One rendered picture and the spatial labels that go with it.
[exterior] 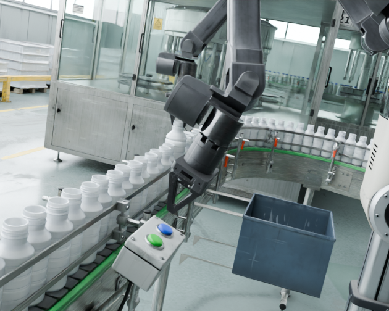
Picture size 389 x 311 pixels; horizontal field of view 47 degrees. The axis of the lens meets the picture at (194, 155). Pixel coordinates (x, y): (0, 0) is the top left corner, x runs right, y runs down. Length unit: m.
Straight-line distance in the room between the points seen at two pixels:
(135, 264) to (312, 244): 0.87
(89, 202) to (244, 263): 0.83
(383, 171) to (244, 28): 0.50
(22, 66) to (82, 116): 5.16
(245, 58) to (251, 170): 1.86
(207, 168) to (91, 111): 4.24
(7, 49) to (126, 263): 9.51
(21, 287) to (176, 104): 0.37
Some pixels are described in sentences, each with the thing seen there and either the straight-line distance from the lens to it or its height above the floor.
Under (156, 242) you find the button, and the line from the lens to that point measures 0.82.
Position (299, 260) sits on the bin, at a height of 0.84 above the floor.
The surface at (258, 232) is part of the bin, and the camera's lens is 1.58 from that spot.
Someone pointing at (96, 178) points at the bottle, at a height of 1.16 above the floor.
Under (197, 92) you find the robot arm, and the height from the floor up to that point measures 1.39.
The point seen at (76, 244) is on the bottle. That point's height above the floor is 1.07.
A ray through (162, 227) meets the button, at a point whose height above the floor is 1.12.
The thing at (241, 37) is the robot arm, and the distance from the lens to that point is 0.79.
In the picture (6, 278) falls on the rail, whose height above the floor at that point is 1.11.
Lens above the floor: 1.45
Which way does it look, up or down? 13 degrees down
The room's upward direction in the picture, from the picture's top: 10 degrees clockwise
